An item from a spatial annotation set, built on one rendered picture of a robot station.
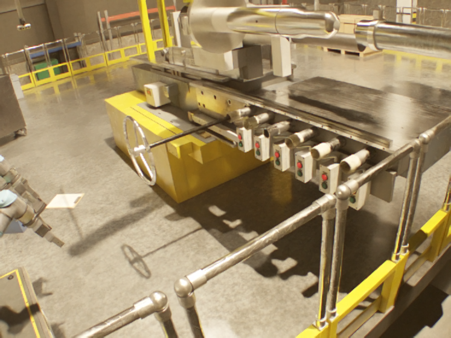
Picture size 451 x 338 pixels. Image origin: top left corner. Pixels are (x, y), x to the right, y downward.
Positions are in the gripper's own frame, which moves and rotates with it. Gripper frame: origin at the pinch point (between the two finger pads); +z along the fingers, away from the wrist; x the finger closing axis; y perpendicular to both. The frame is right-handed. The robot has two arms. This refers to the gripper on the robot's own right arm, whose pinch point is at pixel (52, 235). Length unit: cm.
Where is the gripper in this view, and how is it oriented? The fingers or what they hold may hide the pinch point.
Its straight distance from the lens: 162.5
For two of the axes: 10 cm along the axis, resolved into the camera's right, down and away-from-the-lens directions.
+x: 7.5, 3.7, -5.5
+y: -6.1, 7.2, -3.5
